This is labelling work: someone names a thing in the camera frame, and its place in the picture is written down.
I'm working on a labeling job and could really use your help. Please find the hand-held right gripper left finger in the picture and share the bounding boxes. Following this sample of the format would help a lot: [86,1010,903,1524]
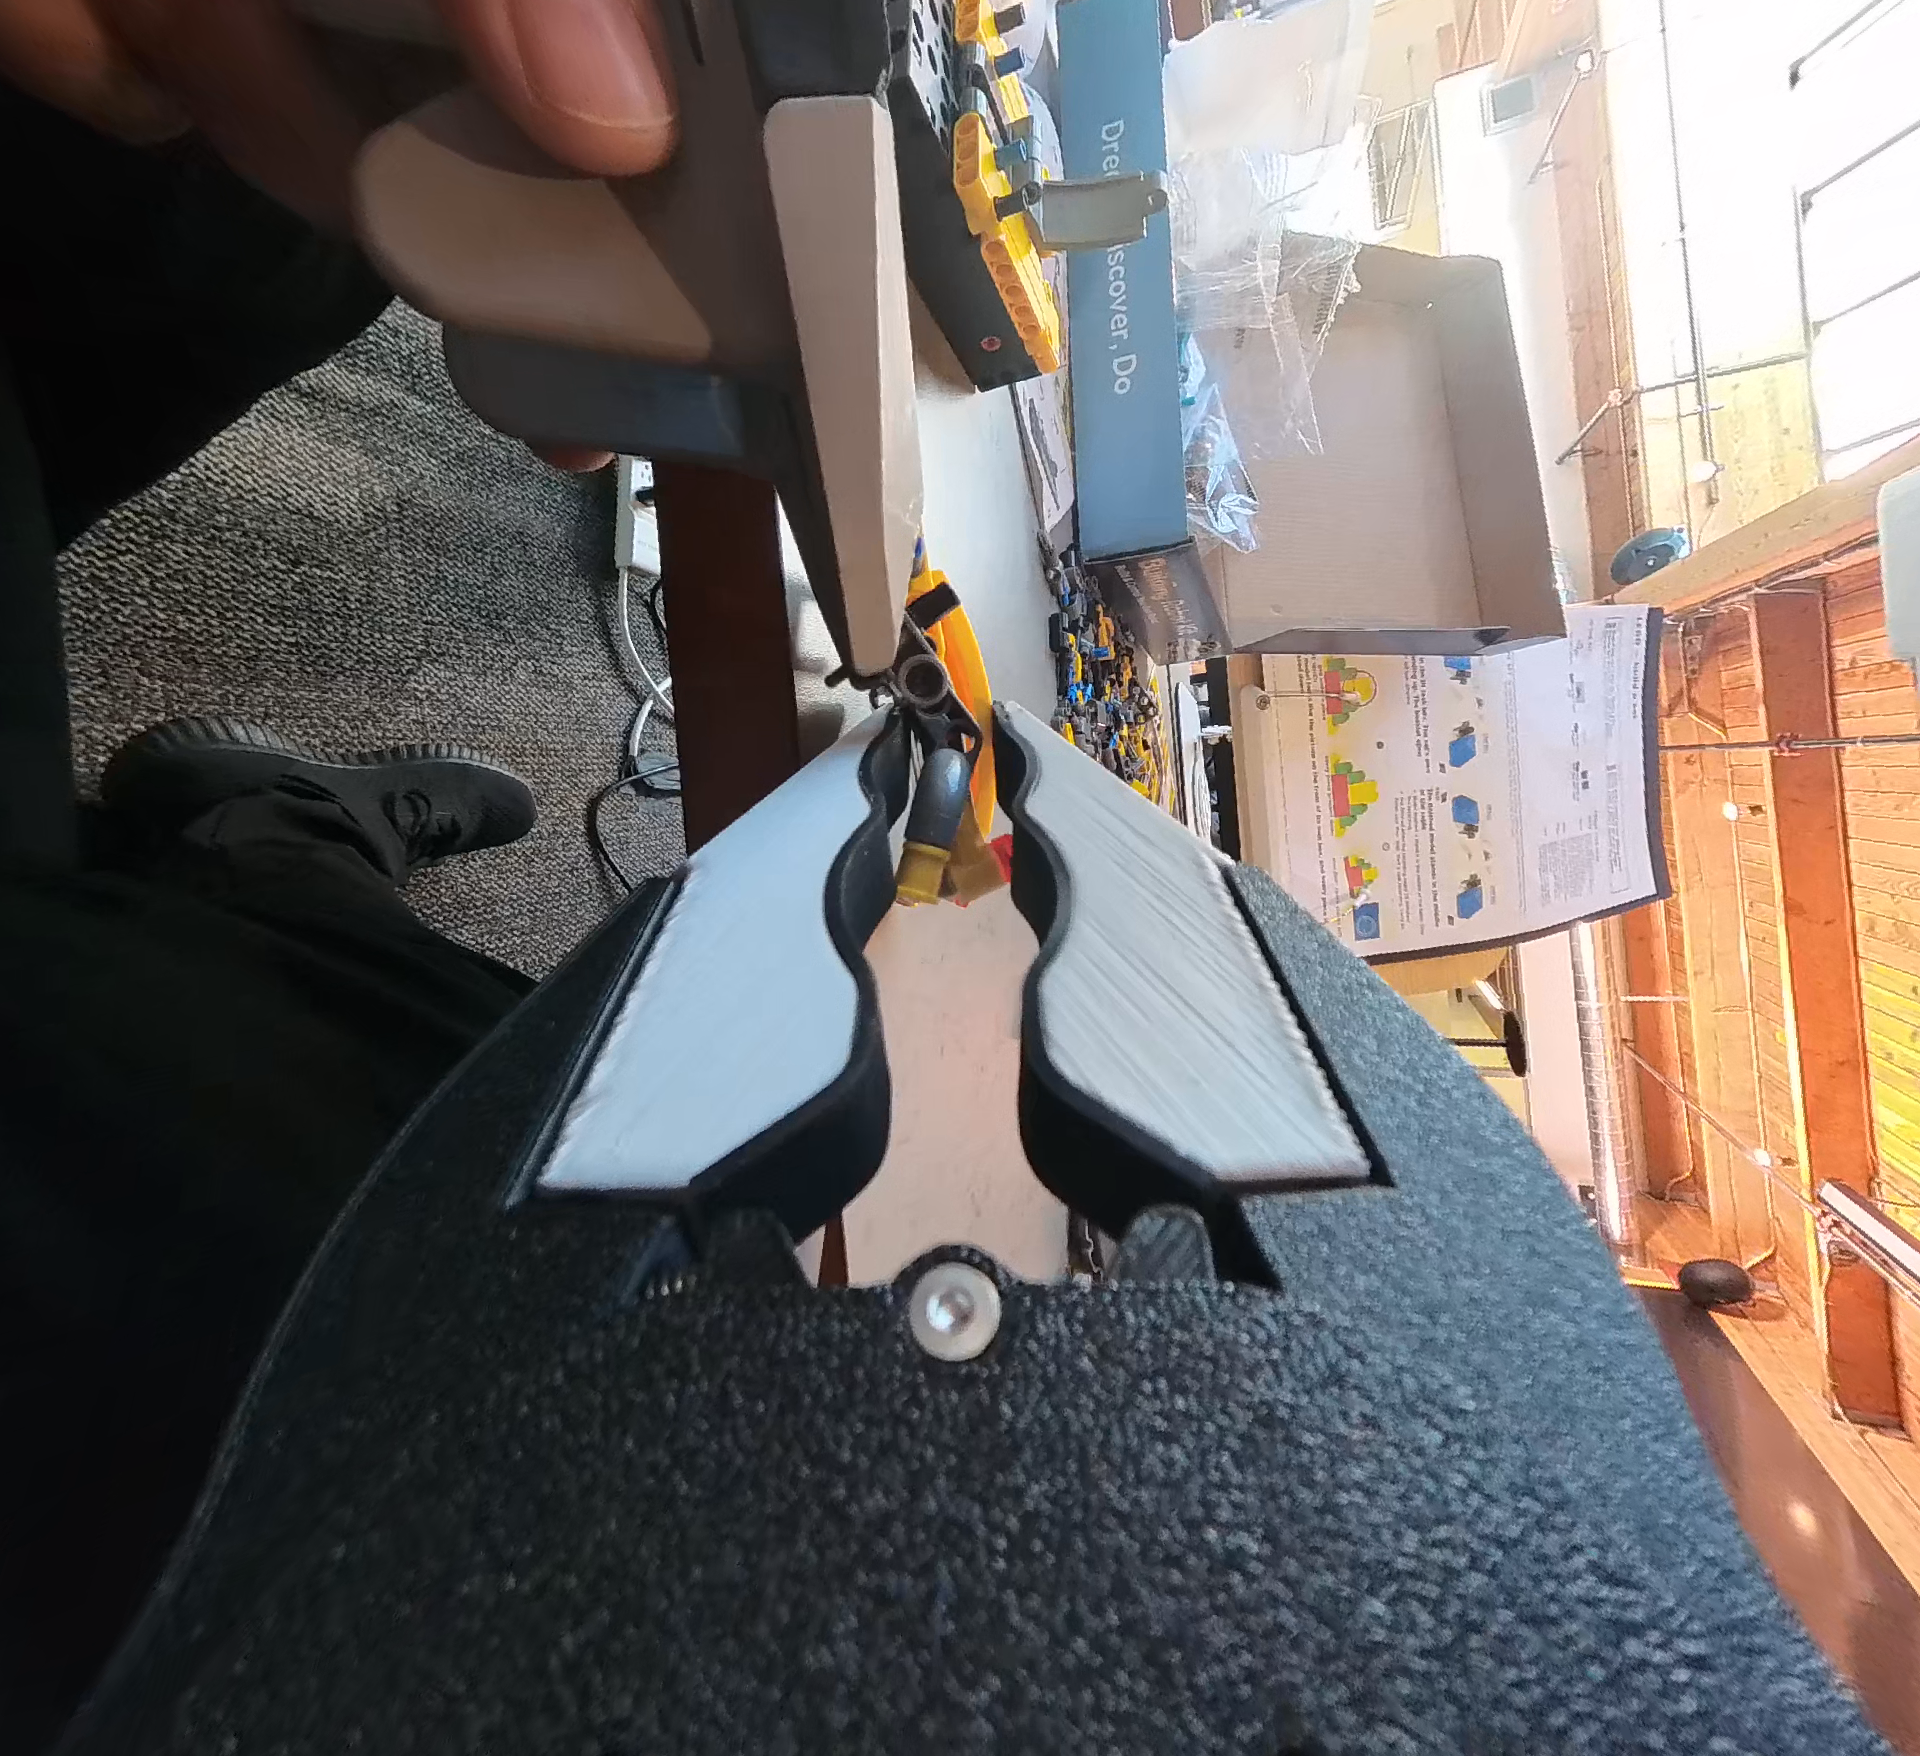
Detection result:
[533,704,910,1247]

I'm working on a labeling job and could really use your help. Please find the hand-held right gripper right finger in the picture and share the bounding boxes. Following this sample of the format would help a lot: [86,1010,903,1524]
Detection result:
[993,704,1380,1226]

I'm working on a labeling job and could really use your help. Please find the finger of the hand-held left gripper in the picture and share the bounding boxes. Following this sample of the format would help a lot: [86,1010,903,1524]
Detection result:
[762,91,929,686]

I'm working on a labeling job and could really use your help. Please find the yellow curved toy arm assembly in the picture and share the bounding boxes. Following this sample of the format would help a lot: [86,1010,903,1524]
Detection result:
[886,552,1022,909]

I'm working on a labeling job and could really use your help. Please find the person's left hand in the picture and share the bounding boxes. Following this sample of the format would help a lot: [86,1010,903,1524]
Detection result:
[0,0,680,231]

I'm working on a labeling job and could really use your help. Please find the open instruction booklet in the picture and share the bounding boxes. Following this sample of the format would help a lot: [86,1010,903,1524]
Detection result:
[1012,369,1081,541]

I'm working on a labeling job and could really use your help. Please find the black battery box base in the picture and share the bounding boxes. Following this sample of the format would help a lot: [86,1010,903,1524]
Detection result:
[886,0,1172,394]

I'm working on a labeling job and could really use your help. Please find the blue building kit box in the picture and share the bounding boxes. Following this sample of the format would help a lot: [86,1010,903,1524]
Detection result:
[1055,0,1569,663]

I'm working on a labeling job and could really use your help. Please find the pile of small building parts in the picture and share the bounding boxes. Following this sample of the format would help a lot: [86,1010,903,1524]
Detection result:
[1043,547,1215,812]

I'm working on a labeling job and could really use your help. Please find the person's black shoe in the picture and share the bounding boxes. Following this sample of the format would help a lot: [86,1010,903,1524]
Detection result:
[96,717,538,873]

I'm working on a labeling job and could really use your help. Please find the printed paper sheet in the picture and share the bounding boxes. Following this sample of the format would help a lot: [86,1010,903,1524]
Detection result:
[1230,604,1674,965]

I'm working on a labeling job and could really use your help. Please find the clear plastic bags with parts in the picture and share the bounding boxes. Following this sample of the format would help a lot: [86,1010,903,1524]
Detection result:
[1161,0,1381,512]

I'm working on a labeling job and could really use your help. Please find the person's black trousers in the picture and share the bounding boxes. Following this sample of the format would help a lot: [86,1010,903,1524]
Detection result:
[0,82,542,1756]

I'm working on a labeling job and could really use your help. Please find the white tube light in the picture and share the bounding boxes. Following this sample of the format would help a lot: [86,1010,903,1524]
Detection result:
[1815,1177,1920,1299]

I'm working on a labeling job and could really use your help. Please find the white cable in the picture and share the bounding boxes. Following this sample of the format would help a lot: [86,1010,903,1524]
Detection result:
[617,571,677,768]

